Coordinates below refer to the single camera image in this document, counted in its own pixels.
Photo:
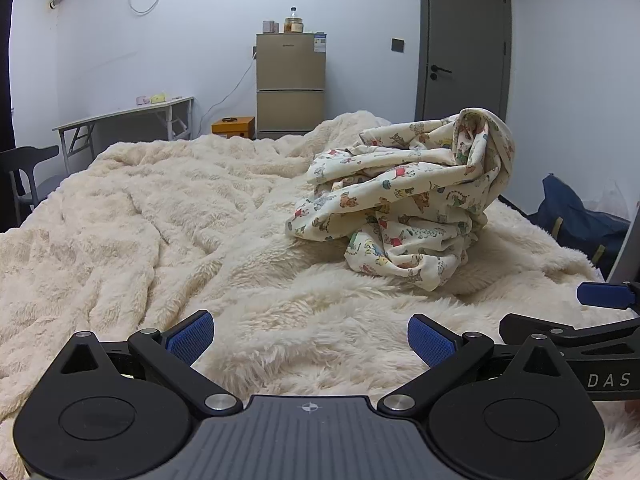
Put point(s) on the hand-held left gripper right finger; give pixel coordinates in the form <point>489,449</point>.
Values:
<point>430,342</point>

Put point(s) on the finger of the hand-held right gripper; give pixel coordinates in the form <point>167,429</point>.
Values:
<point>600,340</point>
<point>600,295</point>

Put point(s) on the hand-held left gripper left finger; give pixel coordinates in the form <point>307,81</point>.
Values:
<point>190,337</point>

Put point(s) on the dog print cream garment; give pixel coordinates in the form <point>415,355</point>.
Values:
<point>400,195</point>

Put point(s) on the navy blue bag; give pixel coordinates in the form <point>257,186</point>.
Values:
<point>570,220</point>

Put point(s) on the clear plastic bag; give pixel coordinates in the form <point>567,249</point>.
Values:
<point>612,200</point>

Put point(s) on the cream fluffy blanket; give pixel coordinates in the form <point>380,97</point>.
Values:
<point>150,240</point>

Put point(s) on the orange box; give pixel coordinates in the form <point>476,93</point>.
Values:
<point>232,127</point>

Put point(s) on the grey folding table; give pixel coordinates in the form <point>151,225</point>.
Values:
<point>125,110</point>

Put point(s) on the yellow tissue box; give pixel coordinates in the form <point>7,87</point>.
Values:
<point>158,97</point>

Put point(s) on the dark grey chair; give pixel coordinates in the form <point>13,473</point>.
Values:
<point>30,155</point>

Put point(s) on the beige refrigerator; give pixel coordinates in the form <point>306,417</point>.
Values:
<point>290,85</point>

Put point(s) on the grey door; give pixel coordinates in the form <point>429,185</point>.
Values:
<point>465,35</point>

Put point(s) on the pink box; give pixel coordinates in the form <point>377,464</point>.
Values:
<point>271,27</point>

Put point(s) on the glass jar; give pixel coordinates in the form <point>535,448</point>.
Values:
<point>293,25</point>

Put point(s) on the plastic bottle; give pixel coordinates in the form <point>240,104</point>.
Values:
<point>293,11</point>

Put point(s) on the black wall switch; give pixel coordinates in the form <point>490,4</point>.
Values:
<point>397,45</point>

